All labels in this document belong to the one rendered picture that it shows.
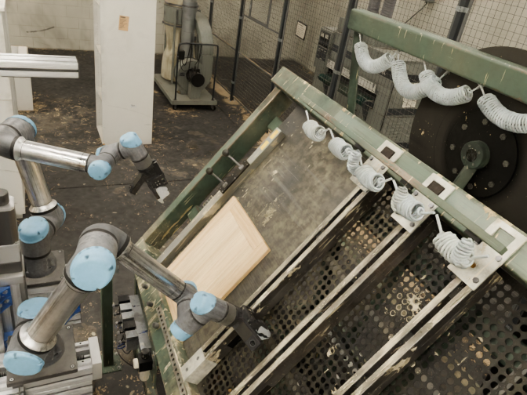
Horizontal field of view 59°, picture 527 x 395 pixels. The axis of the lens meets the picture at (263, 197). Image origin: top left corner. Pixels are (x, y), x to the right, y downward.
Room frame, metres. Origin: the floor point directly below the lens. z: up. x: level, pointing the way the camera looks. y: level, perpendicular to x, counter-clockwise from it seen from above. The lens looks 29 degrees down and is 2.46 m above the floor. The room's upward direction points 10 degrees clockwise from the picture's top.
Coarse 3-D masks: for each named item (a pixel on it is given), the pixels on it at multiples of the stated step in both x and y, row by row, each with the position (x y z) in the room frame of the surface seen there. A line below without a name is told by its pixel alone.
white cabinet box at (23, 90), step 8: (16, 48) 5.97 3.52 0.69; (24, 48) 5.95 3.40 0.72; (16, 80) 5.58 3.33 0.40; (24, 80) 5.62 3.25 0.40; (16, 88) 5.58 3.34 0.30; (24, 88) 5.62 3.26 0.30; (16, 96) 5.57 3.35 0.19; (24, 96) 5.61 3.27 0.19; (32, 96) 6.03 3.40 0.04; (24, 104) 5.61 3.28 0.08; (32, 104) 5.65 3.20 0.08
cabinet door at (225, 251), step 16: (224, 208) 1.92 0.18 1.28; (240, 208) 1.86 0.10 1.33; (208, 224) 1.90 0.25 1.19; (224, 224) 1.84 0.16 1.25; (240, 224) 1.78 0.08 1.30; (208, 240) 1.82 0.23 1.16; (224, 240) 1.76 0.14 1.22; (240, 240) 1.70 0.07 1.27; (256, 240) 1.65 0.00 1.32; (192, 256) 1.79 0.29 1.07; (208, 256) 1.73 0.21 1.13; (224, 256) 1.68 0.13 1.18; (240, 256) 1.63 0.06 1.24; (256, 256) 1.57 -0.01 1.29; (176, 272) 1.76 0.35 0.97; (192, 272) 1.71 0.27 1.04; (208, 272) 1.65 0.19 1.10; (224, 272) 1.60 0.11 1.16; (240, 272) 1.55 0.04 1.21; (208, 288) 1.57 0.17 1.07; (224, 288) 1.52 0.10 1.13
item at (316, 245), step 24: (384, 144) 1.57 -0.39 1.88; (384, 168) 1.48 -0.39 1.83; (360, 192) 1.51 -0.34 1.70; (384, 192) 1.51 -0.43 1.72; (336, 216) 1.48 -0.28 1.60; (360, 216) 1.48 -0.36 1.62; (312, 240) 1.44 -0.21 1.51; (336, 240) 1.44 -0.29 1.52; (288, 264) 1.40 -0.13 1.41; (312, 264) 1.41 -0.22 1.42; (264, 288) 1.37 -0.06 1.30; (288, 288) 1.37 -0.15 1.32; (264, 312) 1.33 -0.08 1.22; (216, 336) 1.29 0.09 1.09; (192, 360) 1.25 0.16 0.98; (216, 360) 1.25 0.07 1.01
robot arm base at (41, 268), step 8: (24, 256) 1.51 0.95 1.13; (40, 256) 1.52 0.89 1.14; (48, 256) 1.55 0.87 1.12; (24, 264) 1.50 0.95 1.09; (32, 264) 1.50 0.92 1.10; (40, 264) 1.51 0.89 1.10; (48, 264) 1.55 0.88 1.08; (32, 272) 1.49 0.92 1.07; (40, 272) 1.50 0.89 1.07; (48, 272) 1.52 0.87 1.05
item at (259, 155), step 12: (276, 144) 2.10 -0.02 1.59; (252, 156) 2.08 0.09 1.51; (264, 156) 2.07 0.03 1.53; (252, 168) 2.05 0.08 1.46; (240, 180) 2.02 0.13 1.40; (228, 192) 2.00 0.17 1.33; (216, 204) 1.97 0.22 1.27; (204, 216) 1.94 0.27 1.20; (192, 228) 1.92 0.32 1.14; (180, 240) 1.90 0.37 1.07; (168, 252) 1.88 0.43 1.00
